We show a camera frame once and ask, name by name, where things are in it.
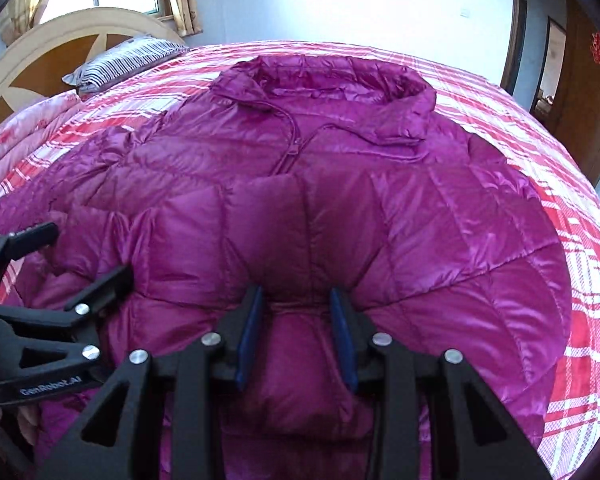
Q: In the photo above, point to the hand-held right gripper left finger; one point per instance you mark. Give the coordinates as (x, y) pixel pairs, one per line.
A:
(250, 342)

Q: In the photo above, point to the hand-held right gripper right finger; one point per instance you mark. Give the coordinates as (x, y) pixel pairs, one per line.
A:
(342, 342)

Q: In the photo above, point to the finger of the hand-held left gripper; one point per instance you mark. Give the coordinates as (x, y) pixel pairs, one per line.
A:
(112, 285)
(35, 237)

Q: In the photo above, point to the magenta puffer jacket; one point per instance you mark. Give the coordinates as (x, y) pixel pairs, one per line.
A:
(330, 210)

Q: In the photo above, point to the person's left hand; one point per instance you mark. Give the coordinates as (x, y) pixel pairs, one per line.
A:
(27, 422)

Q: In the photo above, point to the pink folded quilt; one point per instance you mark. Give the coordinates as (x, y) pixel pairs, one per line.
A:
(25, 130)

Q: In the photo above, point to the wooden round headboard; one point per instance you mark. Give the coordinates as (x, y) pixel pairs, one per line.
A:
(35, 70)

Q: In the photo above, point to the striped pillow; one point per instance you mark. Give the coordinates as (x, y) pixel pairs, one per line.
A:
(125, 62)

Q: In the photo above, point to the red plaid bed sheet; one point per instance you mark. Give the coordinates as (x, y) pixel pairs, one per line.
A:
(580, 260)

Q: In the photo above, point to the wooden door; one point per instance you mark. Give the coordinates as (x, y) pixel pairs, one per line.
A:
(590, 110)

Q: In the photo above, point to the wooden door frame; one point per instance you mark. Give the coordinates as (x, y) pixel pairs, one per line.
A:
(512, 50)

